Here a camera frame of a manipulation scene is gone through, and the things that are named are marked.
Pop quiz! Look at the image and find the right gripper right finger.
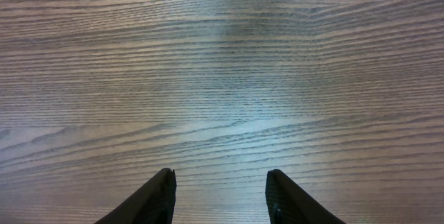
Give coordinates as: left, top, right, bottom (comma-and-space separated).
265, 169, 345, 224

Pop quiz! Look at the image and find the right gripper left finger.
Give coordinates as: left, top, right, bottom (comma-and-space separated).
95, 168, 177, 224

